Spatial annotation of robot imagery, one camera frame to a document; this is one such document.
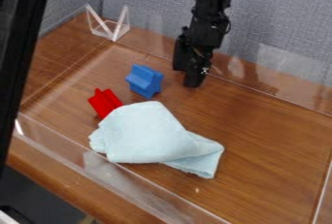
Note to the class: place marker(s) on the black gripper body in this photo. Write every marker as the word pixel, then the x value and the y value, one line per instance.
pixel 205 32

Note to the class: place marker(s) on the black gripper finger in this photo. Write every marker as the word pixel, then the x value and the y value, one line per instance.
pixel 182 52
pixel 197 70

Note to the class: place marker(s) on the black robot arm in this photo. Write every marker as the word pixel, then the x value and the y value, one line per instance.
pixel 210 6

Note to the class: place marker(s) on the light blue cloth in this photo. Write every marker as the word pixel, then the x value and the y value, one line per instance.
pixel 140 133

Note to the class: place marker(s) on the blue plastic block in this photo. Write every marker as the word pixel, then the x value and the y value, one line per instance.
pixel 144 80

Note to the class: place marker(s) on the red plastic block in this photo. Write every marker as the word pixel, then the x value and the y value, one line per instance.
pixel 104 102

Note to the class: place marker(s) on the clear acrylic corner bracket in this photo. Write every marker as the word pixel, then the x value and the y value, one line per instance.
pixel 106 28

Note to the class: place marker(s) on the clear acrylic enclosure wall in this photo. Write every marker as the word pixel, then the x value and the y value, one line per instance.
pixel 268 116

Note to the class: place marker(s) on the black vertical post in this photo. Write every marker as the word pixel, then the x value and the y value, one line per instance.
pixel 20 22

